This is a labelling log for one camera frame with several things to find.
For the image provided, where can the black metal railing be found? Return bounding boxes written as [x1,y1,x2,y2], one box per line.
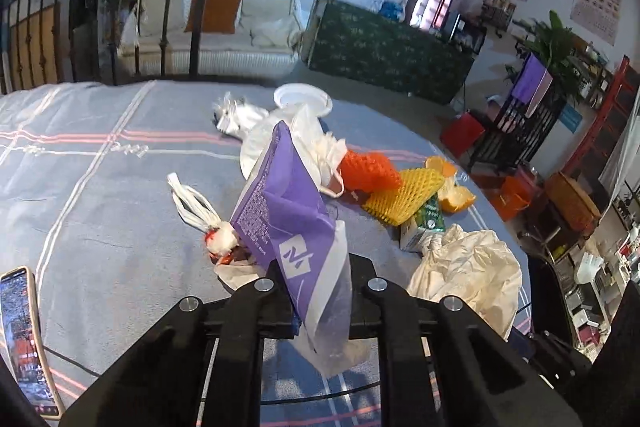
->
[468,71,566,172]

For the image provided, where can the orange foam fruit net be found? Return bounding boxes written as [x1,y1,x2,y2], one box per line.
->
[338,150,402,194]

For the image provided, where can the red box on floor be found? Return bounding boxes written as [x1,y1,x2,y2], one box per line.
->
[439,113,485,159]

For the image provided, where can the orange cushion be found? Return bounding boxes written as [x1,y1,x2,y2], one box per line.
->
[184,0,243,35]

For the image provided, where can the potted green plant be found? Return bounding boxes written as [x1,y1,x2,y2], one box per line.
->
[513,10,591,102]

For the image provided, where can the grey striped bed sheet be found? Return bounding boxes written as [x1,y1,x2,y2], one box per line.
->
[0,78,533,427]

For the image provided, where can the green white milk carton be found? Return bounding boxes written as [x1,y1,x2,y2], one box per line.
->
[399,195,446,253]

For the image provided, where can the smartphone with light case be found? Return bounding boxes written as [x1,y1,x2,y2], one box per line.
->
[1,265,64,421]

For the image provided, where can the yellow foam fruit net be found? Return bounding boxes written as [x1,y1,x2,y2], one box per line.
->
[362,168,445,227]

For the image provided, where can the red ladder shelf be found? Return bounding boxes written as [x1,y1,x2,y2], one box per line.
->
[562,56,639,180]

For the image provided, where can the black trash bin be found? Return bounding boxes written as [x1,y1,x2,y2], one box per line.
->
[527,253,576,347]

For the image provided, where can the purple plastic bag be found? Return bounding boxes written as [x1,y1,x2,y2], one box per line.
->
[231,146,358,377]

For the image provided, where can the white wicker swing sofa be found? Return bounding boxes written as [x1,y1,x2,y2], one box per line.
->
[117,0,304,79]

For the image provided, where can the orange plastic bucket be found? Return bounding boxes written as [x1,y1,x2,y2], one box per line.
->
[489,176,532,222]

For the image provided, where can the white face mask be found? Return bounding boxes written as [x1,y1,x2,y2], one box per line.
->
[213,93,347,198]

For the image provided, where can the green floral covered counter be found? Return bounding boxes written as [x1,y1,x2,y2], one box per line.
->
[303,0,474,105]

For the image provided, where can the white paper wrapper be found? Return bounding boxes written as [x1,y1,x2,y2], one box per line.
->
[407,225,523,338]

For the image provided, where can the knotted white plastic bag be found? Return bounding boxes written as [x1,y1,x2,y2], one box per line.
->
[167,172,266,291]

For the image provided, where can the orange patterned suitcase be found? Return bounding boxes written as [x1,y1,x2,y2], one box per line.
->
[544,172,601,235]

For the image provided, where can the purple hanging towel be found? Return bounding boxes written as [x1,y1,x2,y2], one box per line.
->
[511,53,546,104]

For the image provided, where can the black iron bed frame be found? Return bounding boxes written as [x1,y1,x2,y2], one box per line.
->
[0,0,229,96]

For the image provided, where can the orange peel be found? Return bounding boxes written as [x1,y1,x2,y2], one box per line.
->
[425,156,476,215]

